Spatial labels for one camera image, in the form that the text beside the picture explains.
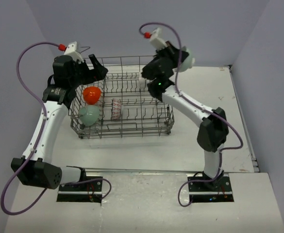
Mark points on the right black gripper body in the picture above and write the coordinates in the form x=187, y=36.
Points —
x=161, y=53

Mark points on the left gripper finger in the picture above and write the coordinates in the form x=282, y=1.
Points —
x=96, y=73
x=95, y=63

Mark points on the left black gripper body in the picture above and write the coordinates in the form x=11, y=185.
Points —
x=81, y=70

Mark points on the small pale green bowl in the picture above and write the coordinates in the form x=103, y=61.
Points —
x=188, y=62

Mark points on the orange bowl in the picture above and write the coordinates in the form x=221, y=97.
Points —
x=91, y=95

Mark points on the white bowl red pattern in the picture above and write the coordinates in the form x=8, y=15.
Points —
x=117, y=109

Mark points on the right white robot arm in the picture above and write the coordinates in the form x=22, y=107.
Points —
x=213, y=131

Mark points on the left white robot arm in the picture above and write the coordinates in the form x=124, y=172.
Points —
x=34, y=167

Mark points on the large pale green bowl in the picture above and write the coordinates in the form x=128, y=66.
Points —
x=89, y=114

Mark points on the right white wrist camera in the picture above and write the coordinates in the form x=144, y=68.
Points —
x=156, y=41

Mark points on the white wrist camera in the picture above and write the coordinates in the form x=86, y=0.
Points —
x=72, y=50
x=156, y=41

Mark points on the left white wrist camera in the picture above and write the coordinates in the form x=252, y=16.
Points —
x=72, y=50

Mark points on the grey wire dish rack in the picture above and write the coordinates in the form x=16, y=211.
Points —
x=142, y=114

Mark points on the silver table rail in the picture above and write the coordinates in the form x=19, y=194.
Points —
x=137, y=171

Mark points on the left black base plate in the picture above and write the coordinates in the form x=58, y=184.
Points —
x=87, y=192

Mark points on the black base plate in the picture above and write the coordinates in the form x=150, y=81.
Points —
x=200, y=193
x=87, y=192

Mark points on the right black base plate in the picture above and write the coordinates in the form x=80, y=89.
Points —
x=200, y=193

